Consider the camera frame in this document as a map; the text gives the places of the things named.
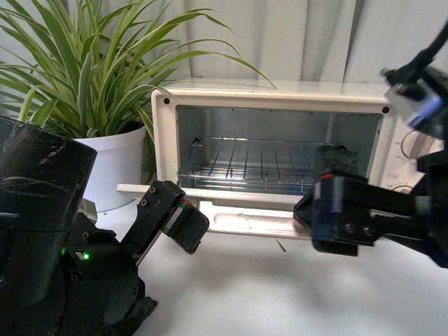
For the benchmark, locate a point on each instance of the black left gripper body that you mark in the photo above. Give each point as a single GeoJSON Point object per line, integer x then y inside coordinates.
{"type": "Point", "coordinates": [104, 294]}

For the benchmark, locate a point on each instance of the beige oven knob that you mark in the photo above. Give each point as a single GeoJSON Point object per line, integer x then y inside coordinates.
{"type": "Point", "coordinates": [416, 144]}
{"type": "Point", "coordinates": [404, 188]}

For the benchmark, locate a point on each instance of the white Toshiba toaster oven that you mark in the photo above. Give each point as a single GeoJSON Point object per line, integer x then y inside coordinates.
{"type": "Point", "coordinates": [356, 116]}

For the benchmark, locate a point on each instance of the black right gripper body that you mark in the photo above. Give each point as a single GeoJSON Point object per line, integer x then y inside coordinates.
{"type": "Point", "coordinates": [418, 220]}

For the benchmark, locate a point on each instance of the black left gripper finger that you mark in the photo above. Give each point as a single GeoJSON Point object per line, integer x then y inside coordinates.
{"type": "Point", "coordinates": [165, 209]}

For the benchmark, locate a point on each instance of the white glass oven door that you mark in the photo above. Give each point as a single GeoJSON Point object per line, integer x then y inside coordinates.
{"type": "Point", "coordinates": [248, 213]}

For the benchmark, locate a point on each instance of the metal wire oven rack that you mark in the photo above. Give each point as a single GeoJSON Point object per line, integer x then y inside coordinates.
{"type": "Point", "coordinates": [248, 165]}

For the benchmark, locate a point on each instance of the upper beige oven knob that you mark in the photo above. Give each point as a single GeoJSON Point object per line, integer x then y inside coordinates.
{"type": "Point", "coordinates": [416, 144]}

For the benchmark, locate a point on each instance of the lower beige oven knob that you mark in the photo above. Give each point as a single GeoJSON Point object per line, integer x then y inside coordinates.
{"type": "Point", "coordinates": [404, 188]}

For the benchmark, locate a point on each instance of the small fallen green leaf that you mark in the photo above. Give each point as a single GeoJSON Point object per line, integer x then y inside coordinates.
{"type": "Point", "coordinates": [280, 245]}

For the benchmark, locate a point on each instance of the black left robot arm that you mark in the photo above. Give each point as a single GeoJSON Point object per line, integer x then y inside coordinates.
{"type": "Point", "coordinates": [60, 273]}

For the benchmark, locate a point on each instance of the white plastic plant pot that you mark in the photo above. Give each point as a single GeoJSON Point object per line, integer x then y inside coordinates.
{"type": "Point", "coordinates": [118, 161]}

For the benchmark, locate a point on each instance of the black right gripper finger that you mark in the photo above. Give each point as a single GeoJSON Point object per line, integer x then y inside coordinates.
{"type": "Point", "coordinates": [343, 211]}

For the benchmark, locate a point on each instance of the green spider plant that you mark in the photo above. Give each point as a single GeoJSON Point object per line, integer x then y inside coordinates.
{"type": "Point", "coordinates": [85, 69]}

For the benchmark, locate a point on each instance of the grey curtain backdrop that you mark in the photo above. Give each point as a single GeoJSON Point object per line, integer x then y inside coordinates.
{"type": "Point", "coordinates": [328, 41]}

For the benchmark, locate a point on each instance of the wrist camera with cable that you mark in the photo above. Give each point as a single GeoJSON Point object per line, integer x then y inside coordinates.
{"type": "Point", "coordinates": [419, 96]}

